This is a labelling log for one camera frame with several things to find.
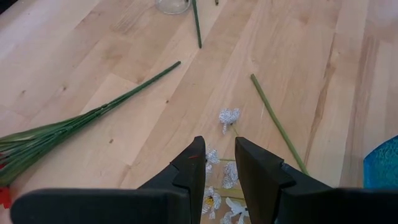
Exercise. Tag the red blossom flower bunch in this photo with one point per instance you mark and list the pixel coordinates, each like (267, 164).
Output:
(46, 137)

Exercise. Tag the clear glass vase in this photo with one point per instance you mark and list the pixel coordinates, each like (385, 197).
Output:
(172, 7)

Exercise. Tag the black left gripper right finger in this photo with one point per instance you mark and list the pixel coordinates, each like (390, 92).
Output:
(295, 202)

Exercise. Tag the blue patterned glass vase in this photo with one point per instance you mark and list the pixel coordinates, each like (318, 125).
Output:
(382, 165)

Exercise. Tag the white blossom flower bunch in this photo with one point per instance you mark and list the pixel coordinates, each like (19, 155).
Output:
(196, 25)
(230, 116)

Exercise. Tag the single green stem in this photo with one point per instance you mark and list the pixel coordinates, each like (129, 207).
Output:
(273, 118)

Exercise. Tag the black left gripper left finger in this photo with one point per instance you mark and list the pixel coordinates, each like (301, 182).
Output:
(124, 207)

